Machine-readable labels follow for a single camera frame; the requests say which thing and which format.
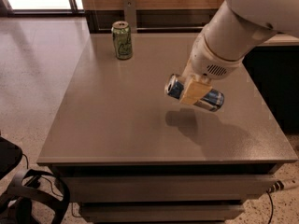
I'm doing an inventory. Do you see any striped white power strip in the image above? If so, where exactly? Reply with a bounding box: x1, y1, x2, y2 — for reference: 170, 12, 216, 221
268, 179, 299, 193

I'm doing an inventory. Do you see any green soda can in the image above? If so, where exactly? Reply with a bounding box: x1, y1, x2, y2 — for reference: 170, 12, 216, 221
111, 21, 133, 60

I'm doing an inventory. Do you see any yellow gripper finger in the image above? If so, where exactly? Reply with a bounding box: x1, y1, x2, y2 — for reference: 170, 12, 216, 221
179, 75, 212, 105

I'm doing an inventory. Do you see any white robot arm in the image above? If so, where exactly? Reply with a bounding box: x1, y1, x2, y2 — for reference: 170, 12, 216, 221
179, 0, 299, 105

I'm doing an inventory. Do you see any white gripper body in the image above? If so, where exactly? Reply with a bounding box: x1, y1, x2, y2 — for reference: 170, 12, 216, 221
182, 33, 242, 79

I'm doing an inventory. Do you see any grey drawer cabinet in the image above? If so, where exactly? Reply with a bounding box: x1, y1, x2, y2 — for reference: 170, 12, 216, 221
38, 34, 296, 224

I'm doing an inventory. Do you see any black cable on floor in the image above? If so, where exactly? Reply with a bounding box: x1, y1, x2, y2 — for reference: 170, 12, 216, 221
266, 190, 275, 224

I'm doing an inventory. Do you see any left metal wall bracket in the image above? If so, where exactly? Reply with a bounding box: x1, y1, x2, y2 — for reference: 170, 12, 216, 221
122, 0, 137, 34

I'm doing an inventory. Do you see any black bag with straps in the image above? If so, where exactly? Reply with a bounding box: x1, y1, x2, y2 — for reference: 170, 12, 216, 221
0, 137, 70, 224

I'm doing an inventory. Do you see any blue silver redbull can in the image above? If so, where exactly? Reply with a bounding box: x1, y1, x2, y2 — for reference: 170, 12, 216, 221
164, 74, 224, 112

